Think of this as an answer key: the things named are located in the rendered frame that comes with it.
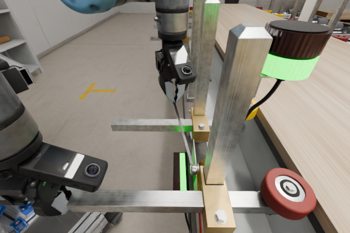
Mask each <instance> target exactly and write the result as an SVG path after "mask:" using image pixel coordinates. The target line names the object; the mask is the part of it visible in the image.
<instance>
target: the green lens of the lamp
mask: <svg viewBox="0 0 350 233"><path fill-rule="evenodd" d="M319 57H320V56H318V57H316V58H315V59H311V60H292V59H285V58H281V57H277V56H273V55H271V54H268V56H267V58H266V61H265V64H264V67H263V70H262V73H263V74H265V75H268V76H271V77H274V78H277V79H282V80H290V81H298V80H304V79H306V78H308V77H309V76H310V74H311V72H312V70H313V68H314V66H315V64H316V63H317V61H318V59H319Z"/></svg>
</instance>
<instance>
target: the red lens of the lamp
mask: <svg viewBox="0 0 350 233"><path fill-rule="evenodd" d="M269 23H270V22H267V23H266V25H265V29H266V30H267V31H268V33H269V34H270V35H271V36H272V38H273V41H272V43H271V46H270V49H269V52H271V53H274V54H278V55H282V56H287V57H295V58H314V57H318V56H320V55H321V53H322V52H323V50H324V48H325V46H326V44H327V42H328V40H329V39H330V37H331V35H332V33H333V30H332V29H331V28H329V29H330V30H329V32H327V33H321V34H307V33H296V32H289V31H283V30H279V29H276V28H273V27H271V26H270V25H269Z"/></svg>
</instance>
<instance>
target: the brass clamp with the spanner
mask: <svg viewBox="0 0 350 233"><path fill-rule="evenodd" d="M198 164H199V176H198V180H199V190H200V191H202V195H203V204H204V208H203V212H202V218H203V228H204V233H233V232H234V231H235V229H236V223H235V219H234V214H233V210H232V206H231V201H230V197H229V193H228V189H227V184H226V180H225V179H224V182H223V185H206V183H205V175H204V164H205V159H203V160H201V161H200V162H199V163H198ZM219 209H220V210H224V211H225V214H226V216H227V221H226V222H225V223H224V224H218V223H217V222H216V220H215V217H214V215H215V212H216V211H217V210H219Z"/></svg>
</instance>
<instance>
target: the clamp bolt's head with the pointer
mask: <svg viewBox="0 0 350 233"><path fill-rule="evenodd" d="M196 175H197V191H199V180H198V176H199V164H197V165H196ZM198 217H199V233H202V230H201V213H198Z"/></svg>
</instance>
